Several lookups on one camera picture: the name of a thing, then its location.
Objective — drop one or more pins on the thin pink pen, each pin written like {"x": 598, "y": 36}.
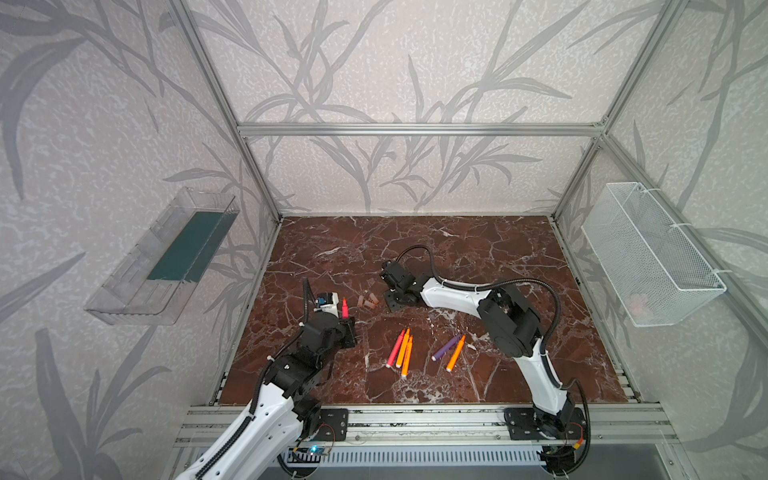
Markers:
{"x": 395, "y": 350}

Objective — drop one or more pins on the orange pen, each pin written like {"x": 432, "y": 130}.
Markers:
{"x": 402, "y": 349}
{"x": 456, "y": 354}
{"x": 406, "y": 357}

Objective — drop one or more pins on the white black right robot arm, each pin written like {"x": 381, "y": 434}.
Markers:
{"x": 513, "y": 325}

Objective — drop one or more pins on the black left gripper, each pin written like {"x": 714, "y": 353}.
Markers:
{"x": 327, "y": 315}

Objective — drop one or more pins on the aluminium frame post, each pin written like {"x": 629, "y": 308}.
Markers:
{"x": 184, "y": 18}

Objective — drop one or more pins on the clear plastic wall tray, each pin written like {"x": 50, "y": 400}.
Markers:
{"x": 154, "y": 282}

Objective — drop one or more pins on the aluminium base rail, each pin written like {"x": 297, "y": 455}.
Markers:
{"x": 484, "y": 424}

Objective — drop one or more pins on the white wire mesh basket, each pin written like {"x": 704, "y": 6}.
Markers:
{"x": 658, "y": 274}

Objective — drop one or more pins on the orange pen upper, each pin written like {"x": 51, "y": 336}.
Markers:
{"x": 402, "y": 349}

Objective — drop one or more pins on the orange pen right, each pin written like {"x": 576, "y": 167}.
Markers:
{"x": 456, "y": 354}

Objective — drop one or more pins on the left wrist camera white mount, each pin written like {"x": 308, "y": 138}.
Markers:
{"x": 328, "y": 302}

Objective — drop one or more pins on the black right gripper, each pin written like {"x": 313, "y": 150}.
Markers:
{"x": 392, "y": 281}

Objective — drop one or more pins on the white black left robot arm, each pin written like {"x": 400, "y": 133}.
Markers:
{"x": 282, "y": 410}

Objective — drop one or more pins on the orange pen lower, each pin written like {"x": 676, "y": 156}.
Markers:
{"x": 406, "y": 357}

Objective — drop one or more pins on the purple marker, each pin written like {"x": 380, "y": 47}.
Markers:
{"x": 446, "y": 348}

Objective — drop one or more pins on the horizontal aluminium crossbar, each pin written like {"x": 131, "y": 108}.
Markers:
{"x": 252, "y": 130}

